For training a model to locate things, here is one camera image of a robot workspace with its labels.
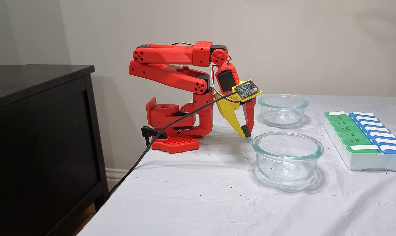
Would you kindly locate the camera board on yellow mount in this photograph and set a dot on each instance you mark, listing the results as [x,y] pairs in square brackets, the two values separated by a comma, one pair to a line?
[247,89]

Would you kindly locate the black wooden cabinet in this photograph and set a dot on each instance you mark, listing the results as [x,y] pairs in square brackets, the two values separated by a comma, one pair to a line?
[37,147]

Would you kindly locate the black table clamp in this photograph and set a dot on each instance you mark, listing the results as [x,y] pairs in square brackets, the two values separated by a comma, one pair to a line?
[152,132]

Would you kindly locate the clear glass bowl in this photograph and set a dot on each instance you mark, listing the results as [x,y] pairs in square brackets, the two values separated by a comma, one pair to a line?
[263,154]
[270,114]

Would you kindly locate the weekly pill organizer box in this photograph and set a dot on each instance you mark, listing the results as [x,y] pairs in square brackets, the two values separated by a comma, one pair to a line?
[365,160]

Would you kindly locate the white tablecloth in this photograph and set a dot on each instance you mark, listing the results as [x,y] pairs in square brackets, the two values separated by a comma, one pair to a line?
[201,203]

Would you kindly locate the white baseboard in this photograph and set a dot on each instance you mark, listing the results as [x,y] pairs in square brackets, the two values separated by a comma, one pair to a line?
[115,175]

